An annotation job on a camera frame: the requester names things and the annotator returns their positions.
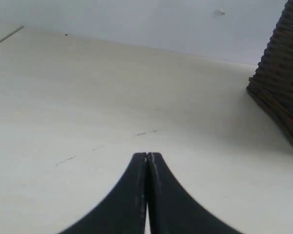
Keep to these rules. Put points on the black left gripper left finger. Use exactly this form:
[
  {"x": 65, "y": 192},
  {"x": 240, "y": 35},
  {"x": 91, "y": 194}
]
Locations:
[{"x": 123, "y": 210}]

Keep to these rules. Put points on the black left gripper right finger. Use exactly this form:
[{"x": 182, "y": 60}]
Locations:
[{"x": 172, "y": 210}]

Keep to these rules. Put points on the dark brown wicker basket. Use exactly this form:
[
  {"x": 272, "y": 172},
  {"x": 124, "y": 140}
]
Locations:
[{"x": 271, "y": 87}]

